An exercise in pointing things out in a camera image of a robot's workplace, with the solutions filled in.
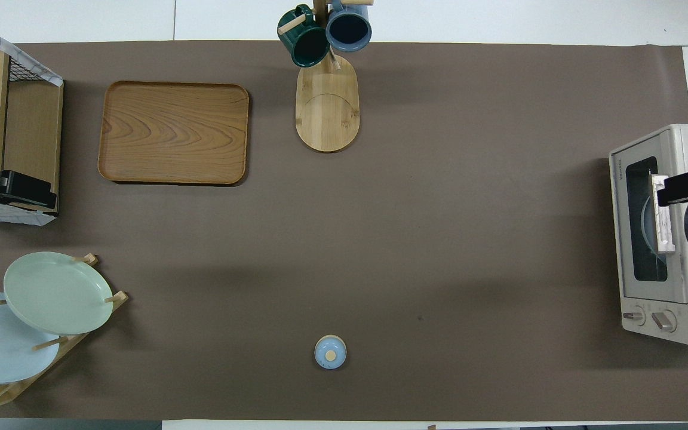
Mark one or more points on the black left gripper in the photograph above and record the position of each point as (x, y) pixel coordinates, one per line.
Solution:
(21, 190)

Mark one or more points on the light blue serving plate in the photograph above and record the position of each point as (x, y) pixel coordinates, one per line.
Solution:
(647, 230)

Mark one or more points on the toaster oven glass door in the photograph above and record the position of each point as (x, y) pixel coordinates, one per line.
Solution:
(619, 239)

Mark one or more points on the silver oven knob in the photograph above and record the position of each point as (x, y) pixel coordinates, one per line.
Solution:
(663, 321)
(633, 315)

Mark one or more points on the pale green plate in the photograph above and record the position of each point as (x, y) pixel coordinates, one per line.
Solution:
(57, 292)

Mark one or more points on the wooden plate rack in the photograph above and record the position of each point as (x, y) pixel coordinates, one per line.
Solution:
(118, 297)

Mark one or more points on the wooden serving tray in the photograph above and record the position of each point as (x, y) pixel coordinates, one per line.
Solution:
(174, 132)

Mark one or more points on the brown table mat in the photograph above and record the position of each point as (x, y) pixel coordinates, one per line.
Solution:
(469, 239)

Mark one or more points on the wooden mug tree stand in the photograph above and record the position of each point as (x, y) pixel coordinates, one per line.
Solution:
(327, 113)

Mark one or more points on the dark green mug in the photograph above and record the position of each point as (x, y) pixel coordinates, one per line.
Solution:
(305, 39)

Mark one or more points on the blue mug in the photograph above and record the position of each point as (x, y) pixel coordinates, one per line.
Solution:
(349, 27)

